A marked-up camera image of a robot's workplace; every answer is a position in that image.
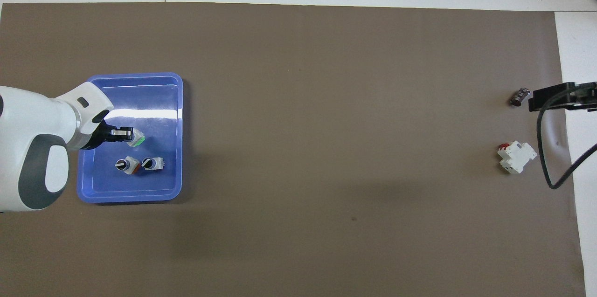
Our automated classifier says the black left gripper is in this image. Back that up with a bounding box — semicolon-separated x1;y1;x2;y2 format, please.
84;122;134;150

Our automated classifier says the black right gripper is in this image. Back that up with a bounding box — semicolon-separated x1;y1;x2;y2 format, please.
528;82;597;112

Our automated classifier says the blue plastic tray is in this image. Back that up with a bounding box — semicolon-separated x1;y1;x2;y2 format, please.
76;72;184;204

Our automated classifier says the white circuit breaker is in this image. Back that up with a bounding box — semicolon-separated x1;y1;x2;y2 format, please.
497;141;538;174

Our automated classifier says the rotary switch with orange base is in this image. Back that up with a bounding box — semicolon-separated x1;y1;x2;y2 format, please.
115;156;140;175

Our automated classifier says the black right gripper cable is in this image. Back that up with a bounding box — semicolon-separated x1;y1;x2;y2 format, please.
536;94;597;190

